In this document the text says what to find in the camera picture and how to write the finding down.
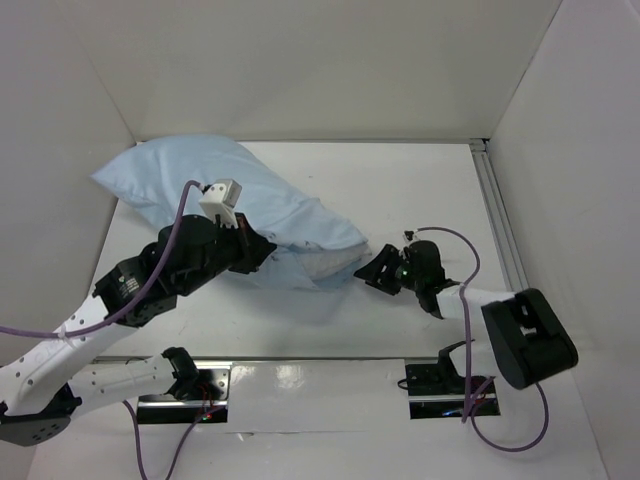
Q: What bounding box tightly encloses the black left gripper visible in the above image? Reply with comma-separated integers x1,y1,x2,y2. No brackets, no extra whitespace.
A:
177,210,275,296

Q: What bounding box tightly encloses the white pillow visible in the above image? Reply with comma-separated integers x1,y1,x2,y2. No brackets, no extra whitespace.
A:
299,243,371,281

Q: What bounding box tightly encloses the light blue pillowcase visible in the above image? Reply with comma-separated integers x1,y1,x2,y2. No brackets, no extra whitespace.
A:
91,135,370,290

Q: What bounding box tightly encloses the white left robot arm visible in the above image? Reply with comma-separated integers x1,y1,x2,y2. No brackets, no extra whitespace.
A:
1,214,276,447

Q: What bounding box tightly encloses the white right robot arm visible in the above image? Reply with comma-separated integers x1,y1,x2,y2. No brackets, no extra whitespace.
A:
354,240,579,390

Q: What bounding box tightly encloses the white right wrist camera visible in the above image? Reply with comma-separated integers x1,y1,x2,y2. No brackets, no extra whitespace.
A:
403,230,416,245

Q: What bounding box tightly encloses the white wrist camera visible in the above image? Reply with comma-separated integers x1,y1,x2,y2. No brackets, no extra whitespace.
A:
403,230,416,245
198,179,242,228

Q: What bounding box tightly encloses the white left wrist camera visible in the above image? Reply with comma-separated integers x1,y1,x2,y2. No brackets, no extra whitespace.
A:
198,179,242,228

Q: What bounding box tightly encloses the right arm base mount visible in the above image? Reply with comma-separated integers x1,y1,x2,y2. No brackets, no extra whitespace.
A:
397,359,502,420

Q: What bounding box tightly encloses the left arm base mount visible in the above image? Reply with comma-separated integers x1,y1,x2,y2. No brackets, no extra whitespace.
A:
135,360,232,425

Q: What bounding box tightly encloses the aluminium rail right side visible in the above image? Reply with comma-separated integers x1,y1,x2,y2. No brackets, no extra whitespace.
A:
469,139,529,291

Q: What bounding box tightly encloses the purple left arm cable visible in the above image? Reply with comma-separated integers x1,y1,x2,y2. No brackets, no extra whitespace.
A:
0,179,226,479

